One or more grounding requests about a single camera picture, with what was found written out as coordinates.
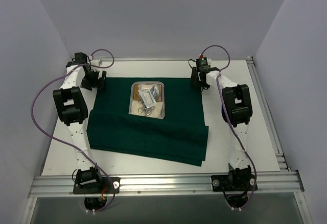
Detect stainless steel instrument tray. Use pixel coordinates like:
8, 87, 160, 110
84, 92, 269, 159
129, 81, 165, 119

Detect white suture packet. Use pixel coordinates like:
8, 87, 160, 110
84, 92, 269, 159
138, 88, 157, 108

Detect dark green surgical cloth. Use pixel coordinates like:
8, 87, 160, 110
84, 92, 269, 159
86, 78, 209, 166

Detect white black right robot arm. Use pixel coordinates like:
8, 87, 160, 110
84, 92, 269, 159
188, 55, 253, 190

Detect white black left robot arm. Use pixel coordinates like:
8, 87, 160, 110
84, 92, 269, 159
53, 53, 107, 193

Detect white gauze pad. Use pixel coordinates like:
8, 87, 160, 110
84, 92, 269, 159
129, 100, 163, 118

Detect blue striped gauze packet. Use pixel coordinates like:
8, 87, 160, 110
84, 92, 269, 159
150, 84, 160, 99

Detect steel scissors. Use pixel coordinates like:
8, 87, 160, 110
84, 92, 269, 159
138, 99, 154, 116

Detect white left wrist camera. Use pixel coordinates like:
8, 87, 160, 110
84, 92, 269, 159
89, 56, 103, 67

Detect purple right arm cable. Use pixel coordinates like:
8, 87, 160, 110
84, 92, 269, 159
199, 45, 258, 208

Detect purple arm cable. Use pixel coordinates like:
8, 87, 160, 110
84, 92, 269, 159
30, 48, 121, 212
199, 45, 258, 208

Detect aluminium right side rail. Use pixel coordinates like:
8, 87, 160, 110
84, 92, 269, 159
246, 57, 291, 171

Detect aluminium rail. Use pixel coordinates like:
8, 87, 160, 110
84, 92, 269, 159
28, 171, 304, 197
246, 57, 291, 171

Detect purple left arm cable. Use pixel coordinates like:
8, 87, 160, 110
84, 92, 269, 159
30, 48, 121, 212

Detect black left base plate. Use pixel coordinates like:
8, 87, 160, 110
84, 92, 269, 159
73, 177, 121, 194

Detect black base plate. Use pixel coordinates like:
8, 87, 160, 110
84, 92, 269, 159
73, 177, 121, 194
211, 175, 258, 192

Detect aluminium front rail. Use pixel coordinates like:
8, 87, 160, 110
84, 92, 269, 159
28, 171, 304, 197

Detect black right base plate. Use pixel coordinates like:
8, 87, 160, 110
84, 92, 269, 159
211, 175, 258, 192

